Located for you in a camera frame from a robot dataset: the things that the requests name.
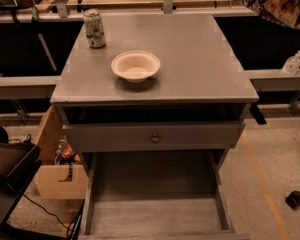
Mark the grey drawer cabinet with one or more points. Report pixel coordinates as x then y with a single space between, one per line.
153 114

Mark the black office chair base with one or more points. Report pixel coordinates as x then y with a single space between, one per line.
293 199

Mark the grey upper drawer with knob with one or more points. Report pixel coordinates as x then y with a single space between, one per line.
149 137

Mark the clear hand sanitizer bottle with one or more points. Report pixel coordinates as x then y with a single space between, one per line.
292 64

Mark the grey open middle drawer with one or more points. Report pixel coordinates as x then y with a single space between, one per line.
156 195

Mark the white paper bowl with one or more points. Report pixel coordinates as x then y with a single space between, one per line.
135 66

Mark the black equipment on left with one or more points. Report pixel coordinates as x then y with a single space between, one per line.
18 165

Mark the grey metal rail frame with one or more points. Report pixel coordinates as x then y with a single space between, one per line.
23 84

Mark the green white soda can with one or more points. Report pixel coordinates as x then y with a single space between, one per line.
94 28

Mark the wooden box on floor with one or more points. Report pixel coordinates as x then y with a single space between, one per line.
53 180

